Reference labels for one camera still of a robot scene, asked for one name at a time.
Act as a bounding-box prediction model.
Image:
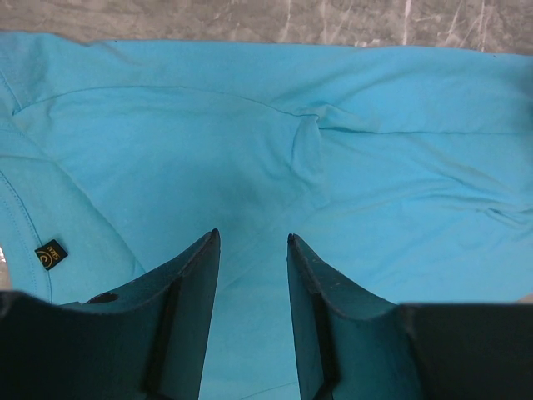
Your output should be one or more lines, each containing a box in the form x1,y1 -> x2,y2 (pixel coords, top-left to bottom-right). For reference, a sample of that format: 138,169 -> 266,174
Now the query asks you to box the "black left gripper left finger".
1,230 -> 220,399

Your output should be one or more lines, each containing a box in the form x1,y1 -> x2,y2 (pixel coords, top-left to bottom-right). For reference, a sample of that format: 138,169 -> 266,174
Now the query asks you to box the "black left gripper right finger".
287,234 -> 532,399

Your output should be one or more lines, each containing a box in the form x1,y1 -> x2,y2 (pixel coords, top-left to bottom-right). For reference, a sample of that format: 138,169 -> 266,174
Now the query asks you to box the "light blue t-shirt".
1,32 -> 532,399

